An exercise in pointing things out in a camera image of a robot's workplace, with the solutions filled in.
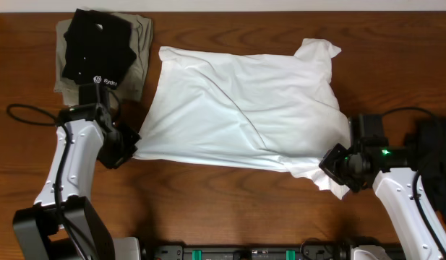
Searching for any white t-shirt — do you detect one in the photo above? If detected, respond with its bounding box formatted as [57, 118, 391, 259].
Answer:
[134, 38, 350, 198]

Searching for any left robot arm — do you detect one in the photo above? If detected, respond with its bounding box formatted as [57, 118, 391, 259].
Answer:
[12, 103, 142, 259]

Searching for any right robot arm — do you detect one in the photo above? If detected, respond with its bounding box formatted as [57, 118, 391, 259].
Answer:
[319, 144, 446, 260]

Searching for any folded khaki garment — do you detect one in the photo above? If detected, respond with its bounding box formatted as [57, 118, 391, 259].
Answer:
[53, 12, 153, 106]

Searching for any dark crumpled garment pile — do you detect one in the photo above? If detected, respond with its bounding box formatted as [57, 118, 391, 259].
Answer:
[404, 117, 446, 224]

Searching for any folded black polo shirt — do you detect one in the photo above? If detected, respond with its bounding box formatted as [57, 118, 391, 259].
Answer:
[62, 9, 137, 90]

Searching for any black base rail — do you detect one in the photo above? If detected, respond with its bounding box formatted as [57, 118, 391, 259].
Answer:
[110, 236, 404, 260]

